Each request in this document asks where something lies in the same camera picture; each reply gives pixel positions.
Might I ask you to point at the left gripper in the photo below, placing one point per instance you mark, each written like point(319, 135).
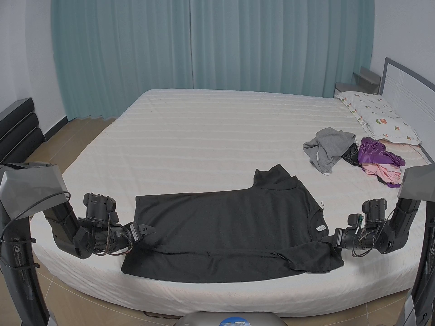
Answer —
point(124, 236)

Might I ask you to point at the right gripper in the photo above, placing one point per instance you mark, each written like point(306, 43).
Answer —
point(350, 239)

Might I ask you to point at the black T-shirt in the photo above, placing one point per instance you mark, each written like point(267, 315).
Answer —
point(221, 222)

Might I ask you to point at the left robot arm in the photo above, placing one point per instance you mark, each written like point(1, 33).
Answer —
point(30, 188)

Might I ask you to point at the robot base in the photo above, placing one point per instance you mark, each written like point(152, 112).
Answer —
point(231, 319)

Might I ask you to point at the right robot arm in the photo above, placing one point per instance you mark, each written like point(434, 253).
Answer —
point(402, 222)

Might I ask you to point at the bed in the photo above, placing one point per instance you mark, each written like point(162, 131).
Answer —
point(221, 131)

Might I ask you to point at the pink garment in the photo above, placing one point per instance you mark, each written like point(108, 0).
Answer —
point(382, 173)

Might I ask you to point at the black shiny garment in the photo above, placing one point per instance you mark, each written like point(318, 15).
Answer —
point(350, 155)

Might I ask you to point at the purple garment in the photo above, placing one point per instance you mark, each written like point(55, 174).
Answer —
point(373, 153)

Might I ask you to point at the grey garment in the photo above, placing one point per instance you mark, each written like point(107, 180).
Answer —
point(328, 146)

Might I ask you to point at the white printed pillow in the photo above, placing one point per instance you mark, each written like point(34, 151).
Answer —
point(380, 117)

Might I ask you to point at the black chest of drawers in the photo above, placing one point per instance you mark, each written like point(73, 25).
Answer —
point(20, 131)

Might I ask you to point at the grey bedside table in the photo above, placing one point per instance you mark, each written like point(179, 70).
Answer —
point(365, 79)

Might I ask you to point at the blue-green curtain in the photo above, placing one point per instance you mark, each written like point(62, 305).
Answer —
point(122, 46)
point(282, 36)

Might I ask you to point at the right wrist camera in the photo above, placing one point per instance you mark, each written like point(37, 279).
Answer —
point(353, 220)

